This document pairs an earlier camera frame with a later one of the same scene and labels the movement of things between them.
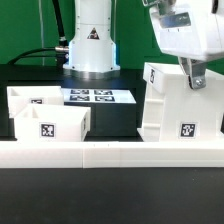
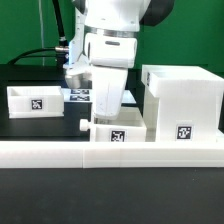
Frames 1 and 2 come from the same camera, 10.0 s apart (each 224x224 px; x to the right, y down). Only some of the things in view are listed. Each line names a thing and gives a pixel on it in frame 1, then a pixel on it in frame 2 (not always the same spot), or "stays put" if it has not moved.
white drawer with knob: x=52 y=123 → x=129 y=127
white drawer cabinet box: x=172 y=111 stays put
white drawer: x=22 y=97 stays put
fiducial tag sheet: x=97 y=96 stays put
